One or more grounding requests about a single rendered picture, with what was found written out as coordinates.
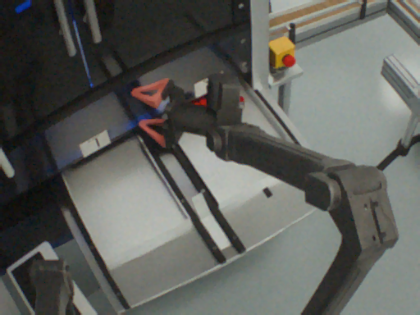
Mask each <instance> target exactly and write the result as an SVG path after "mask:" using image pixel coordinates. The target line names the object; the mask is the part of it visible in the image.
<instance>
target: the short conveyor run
mask: <svg viewBox="0 0 420 315"><path fill-rule="evenodd" d="M387 4H388V2H387V0H308V1H307V2H301V3H298V4H297V5H293V6H290V7H287V8H283V9H282V10H278V11H274V12H273V11H272V5H271V1H269V36H273V35H274V34H279V33H280V32H282V34H283V35H284V36H285V37H286V38H287V39H288V40H289V41H290V42H292V43H293V44H294V45H295V51H298V50H300V49H301V48H304V47H307V46H309V45H310V44H314V43H317V42H318V41H322V40H323V39H326V38H329V37H331V36H333V35H336V34H339V33H340V32H341V33H342V32H343V31H346V30H349V29H351V28H354V27H355V26H358V25H362V24H365V23H366V22H367V23H368V22H369V21H372V20H375V19H377V18H379V17H382V16H386V11H387V10H386V8H387V6H388V5H387Z"/></svg>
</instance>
